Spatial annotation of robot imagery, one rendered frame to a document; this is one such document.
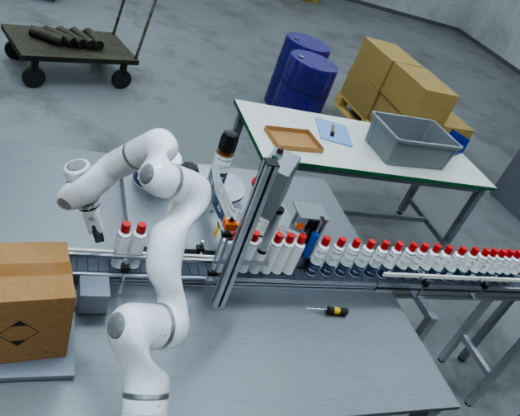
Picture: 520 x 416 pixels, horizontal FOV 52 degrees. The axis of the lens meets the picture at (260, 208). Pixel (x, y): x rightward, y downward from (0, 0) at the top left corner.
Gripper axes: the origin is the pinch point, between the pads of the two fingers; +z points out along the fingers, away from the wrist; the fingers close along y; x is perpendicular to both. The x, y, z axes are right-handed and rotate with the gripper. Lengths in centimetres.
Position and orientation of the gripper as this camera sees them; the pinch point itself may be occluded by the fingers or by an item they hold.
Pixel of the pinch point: (98, 236)
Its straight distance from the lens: 199.2
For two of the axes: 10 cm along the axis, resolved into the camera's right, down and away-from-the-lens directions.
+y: -2.6, -6.3, 7.4
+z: 0.3, 7.6, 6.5
